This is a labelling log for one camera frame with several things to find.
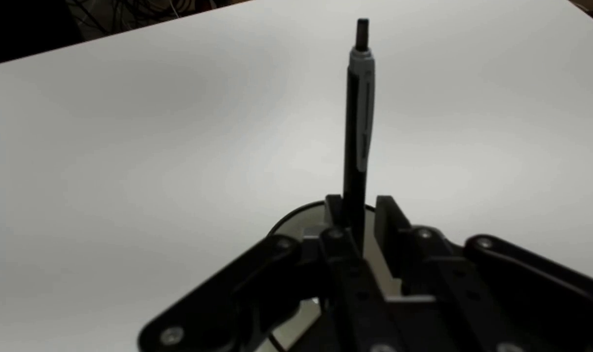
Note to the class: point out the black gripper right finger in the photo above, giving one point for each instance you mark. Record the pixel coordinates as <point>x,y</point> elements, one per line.
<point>478,293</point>

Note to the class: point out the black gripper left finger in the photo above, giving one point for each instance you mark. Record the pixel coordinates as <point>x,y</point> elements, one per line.
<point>257,293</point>

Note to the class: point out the black pen with silver clip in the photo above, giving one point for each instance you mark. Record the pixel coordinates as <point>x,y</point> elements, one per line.
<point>358,117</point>

